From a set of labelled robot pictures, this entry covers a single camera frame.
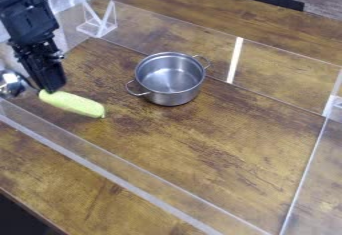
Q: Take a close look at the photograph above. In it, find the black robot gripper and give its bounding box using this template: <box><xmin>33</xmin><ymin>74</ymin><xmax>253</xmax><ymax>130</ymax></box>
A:
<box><xmin>0</xmin><ymin>0</ymin><xmax>67</xmax><ymax>93</ymax></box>

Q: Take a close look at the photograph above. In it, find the green handled metal spoon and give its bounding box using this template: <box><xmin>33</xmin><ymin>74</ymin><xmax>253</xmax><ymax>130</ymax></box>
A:
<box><xmin>0</xmin><ymin>70</ymin><xmax>107</xmax><ymax>120</ymax></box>

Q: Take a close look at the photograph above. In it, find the small steel pot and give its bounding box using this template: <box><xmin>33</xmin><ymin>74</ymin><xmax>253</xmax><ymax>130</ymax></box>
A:
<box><xmin>126</xmin><ymin>52</ymin><xmax>212</xmax><ymax>107</ymax></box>

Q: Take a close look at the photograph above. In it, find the clear acrylic bracket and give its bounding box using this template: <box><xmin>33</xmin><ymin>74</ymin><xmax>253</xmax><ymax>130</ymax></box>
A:
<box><xmin>77</xmin><ymin>1</ymin><xmax>118</xmax><ymax>38</ymax></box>

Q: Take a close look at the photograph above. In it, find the clear acrylic enclosure panel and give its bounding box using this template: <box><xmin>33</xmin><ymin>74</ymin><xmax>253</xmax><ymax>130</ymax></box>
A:
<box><xmin>0</xmin><ymin>100</ymin><xmax>272</xmax><ymax>235</ymax></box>

